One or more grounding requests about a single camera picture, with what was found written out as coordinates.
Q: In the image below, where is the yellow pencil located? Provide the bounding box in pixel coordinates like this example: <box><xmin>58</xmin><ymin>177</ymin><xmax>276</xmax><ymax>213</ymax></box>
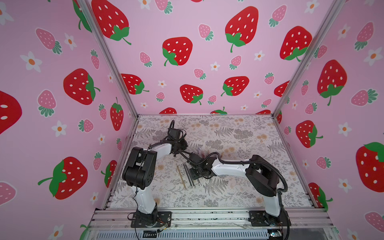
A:
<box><xmin>176</xmin><ymin>165</ymin><xmax>187</xmax><ymax>190</ymax></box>

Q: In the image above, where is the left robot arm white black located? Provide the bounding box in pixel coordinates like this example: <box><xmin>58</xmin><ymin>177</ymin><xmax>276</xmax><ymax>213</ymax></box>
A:
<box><xmin>122</xmin><ymin>120</ymin><xmax>188</xmax><ymax>217</ymax></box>

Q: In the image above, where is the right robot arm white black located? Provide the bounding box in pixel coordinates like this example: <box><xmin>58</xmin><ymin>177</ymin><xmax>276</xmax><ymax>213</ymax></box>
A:
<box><xmin>182</xmin><ymin>152</ymin><xmax>288</xmax><ymax>218</ymax></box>

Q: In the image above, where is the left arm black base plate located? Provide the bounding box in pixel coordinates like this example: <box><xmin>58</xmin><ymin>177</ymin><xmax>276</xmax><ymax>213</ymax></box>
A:
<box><xmin>131</xmin><ymin>211</ymin><xmax>172</xmax><ymax>228</ymax></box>

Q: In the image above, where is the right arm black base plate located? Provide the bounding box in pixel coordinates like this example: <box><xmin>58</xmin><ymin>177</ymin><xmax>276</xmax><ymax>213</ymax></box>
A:
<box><xmin>248</xmin><ymin>210</ymin><xmax>292</xmax><ymax>227</ymax></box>

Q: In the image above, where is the aluminium frame rail base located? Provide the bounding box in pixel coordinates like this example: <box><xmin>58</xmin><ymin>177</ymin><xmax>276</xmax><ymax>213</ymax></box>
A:
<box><xmin>83</xmin><ymin>208</ymin><xmax>341</xmax><ymax>240</ymax></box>

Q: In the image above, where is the left aluminium corner post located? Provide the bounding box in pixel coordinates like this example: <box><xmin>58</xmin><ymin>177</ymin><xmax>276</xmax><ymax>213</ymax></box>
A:
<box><xmin>77</xmin><ymin>0</ymin><xmax>139</xmax><ymax>118</ymax></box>

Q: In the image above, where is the aluminium corner post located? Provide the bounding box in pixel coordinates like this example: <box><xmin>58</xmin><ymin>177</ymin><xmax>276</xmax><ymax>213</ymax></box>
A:
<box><xmin>77</xmin><ymin>0</ymin><xmax>139</xmax><ymax>118</ymax></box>
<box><xmin>272</xmin><ymin>0</ymin><xmax>346</xmax><ymax>120</ymax></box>

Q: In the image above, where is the right aluminium corner post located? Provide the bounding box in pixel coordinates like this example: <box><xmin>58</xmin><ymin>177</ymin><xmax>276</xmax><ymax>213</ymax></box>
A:
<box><xmin>272</xmin><ymin>0</ymin><xmax>346</xmax><ymax>120</ymax></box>

